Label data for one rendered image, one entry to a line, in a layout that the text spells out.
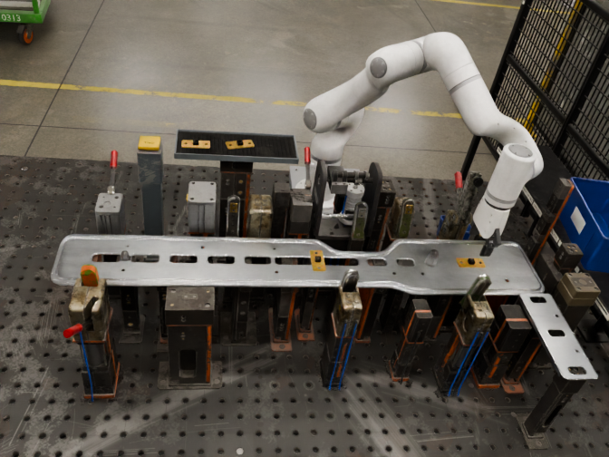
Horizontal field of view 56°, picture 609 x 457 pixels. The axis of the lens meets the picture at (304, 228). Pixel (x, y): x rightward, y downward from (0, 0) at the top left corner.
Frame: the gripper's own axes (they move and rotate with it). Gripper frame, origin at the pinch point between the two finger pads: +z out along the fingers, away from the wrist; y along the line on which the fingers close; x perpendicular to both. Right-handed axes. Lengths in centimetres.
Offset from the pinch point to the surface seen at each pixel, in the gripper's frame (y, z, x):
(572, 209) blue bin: -14.9, -1.4, 36.2
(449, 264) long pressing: 0.6, 8.5, -7.1
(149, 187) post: -31, 8, -96
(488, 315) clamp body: 24.1, 3.8, -5.1
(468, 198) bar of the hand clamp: -15.0, -4.4, -0.1
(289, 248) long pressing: -5, 9, -54
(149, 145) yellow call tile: -32, -7, -95
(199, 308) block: 20, 6, -79
